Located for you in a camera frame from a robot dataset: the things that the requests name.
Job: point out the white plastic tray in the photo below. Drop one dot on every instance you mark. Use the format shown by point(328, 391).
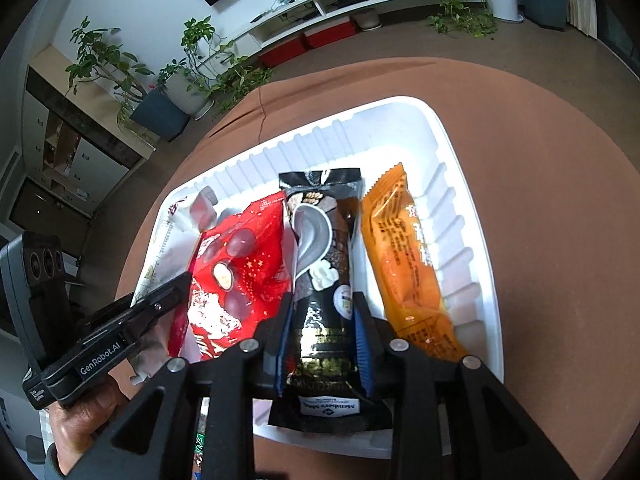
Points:
point(325, 135)

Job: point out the person's left forearm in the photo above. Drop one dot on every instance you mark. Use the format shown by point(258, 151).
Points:
point(54, 462)

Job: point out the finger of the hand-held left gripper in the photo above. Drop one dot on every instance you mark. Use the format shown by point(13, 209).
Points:
point(160, 295)

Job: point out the orange snack packet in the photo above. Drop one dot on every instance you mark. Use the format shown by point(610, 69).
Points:
point(405, 260)

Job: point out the small plant grey pot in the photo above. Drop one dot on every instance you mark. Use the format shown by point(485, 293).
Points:
point(187, 92)

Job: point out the small white round pot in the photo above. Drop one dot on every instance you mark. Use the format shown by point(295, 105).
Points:
point(369, 19)

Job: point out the dark wooden door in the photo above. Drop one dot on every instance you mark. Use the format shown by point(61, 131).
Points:
point(45, 207)

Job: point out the cream gold snack bag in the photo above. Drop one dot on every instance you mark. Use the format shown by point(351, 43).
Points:
point(175, 225)

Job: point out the white storage cabinet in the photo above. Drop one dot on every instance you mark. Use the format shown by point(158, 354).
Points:
point(90, 160)

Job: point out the person's left hand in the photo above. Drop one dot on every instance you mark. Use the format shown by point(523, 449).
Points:
point(82, 425)

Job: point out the tall leafy plant blue pot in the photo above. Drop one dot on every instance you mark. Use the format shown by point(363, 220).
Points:
point(160, 112)

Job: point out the red chocolate ball bag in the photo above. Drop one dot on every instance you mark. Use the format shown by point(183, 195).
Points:
point(235, 270)

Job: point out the beige curtain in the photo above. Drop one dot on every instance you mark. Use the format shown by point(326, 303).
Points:
point(582, 5)

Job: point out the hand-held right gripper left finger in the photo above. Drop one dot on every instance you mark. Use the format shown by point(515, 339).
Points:
point(283, 360)

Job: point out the black snack packet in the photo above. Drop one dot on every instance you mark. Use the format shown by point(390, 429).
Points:
point(320, 260)

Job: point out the red storage box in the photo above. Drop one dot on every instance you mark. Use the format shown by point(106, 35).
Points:
point(330, 32)
point(282, 52)

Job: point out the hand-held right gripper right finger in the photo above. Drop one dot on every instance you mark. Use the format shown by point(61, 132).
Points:
point(361, 355)

